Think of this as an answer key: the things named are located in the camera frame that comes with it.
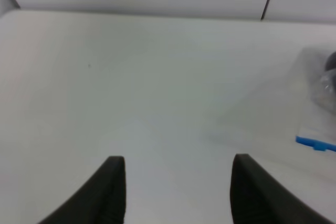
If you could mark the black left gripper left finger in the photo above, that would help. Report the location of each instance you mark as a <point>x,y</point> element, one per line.
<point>102,199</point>

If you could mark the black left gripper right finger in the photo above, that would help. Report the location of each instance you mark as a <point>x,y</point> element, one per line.
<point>256,197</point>

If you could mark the clear zip bag blue zipper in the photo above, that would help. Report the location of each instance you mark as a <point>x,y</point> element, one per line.
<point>317,126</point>

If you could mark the purple eggplant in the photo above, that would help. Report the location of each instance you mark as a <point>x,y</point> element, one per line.
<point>330,67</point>

